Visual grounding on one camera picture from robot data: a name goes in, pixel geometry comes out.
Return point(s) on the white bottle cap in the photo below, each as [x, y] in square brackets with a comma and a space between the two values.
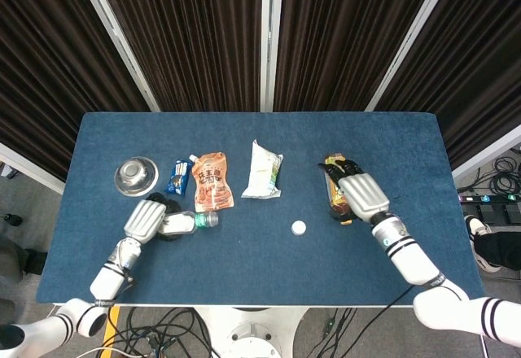
[298, 228]

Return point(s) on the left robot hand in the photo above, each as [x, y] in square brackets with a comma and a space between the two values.
[144, 217]

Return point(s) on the white black sneaker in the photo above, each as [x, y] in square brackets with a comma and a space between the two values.
[476, 232]

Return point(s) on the steel bowl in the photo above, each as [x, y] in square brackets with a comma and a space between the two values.
[135, 175]

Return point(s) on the orange spout pouch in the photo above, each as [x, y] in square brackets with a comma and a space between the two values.
[212, 183]

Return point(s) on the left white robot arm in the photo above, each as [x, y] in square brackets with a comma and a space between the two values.
[108, 280]

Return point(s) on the black trouser leg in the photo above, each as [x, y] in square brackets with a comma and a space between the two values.
[502, 250]

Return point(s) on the yellow tea bottle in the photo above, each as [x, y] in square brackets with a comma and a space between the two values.
[337, 199]

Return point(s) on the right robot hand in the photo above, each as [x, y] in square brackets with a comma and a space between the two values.
[364, 195]

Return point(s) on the transparent plastic bottle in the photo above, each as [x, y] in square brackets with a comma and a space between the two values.
[183, 222]

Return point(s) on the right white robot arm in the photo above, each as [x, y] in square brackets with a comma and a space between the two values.
[415, 260]

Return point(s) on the blue table mat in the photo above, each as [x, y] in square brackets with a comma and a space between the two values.
[244, 268]

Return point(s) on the yellow floor tape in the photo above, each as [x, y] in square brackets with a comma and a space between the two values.
[112, 329]

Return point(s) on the blue cookie packet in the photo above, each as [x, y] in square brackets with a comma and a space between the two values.
[178, 177]

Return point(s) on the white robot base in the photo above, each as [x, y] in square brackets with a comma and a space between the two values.
[248, 329]

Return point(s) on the white partition rail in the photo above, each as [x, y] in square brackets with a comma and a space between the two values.
[28, 168]
[486, 156]

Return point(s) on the black foot pedal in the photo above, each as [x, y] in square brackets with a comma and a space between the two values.
[500, 212]

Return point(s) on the white partition post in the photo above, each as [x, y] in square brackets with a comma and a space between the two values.
[413, 40]
[270, 40]
[118, 40]

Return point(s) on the dark brown curtain panel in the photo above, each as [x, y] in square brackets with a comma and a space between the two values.
[346, 36]
[480, 57]
[49, 69]
[191, 40]

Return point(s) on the white snack bag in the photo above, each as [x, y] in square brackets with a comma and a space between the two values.
[262, 175]

